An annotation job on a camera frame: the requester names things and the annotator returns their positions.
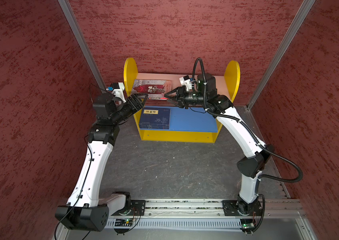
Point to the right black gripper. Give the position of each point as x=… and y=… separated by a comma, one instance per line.
x=182, y=96

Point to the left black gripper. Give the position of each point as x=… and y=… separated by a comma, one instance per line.
x=137, y=100

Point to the red pink picture book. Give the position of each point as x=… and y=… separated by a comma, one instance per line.
x=155, y=89

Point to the blue book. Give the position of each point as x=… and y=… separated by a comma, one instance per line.
x=155, y=118

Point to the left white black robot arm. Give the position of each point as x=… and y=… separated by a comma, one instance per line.
x=84, y=211

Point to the yellow pink blue bookshelf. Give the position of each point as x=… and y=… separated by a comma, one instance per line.
x=185, y=125

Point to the left controller board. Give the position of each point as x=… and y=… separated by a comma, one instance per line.
x=124, y=223

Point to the controller board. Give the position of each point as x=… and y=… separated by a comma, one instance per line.
x=124, y=223
x=247, y=225

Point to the right controller board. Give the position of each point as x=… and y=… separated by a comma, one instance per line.
x=247, y=225

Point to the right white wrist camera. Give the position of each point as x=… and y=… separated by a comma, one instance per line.
x=187, y=82

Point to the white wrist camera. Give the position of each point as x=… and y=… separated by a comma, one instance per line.
x=117, y=90
x=187, y=82

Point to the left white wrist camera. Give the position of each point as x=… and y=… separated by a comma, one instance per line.
x=117, y=90

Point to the left corner aluminium post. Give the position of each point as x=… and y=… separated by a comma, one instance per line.
x=71, y=19

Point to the corner aluminium post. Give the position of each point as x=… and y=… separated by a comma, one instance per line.
x=295, y=25
x=71, y=19

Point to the right corner aluminium post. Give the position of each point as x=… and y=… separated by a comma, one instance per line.
x=295, y=25

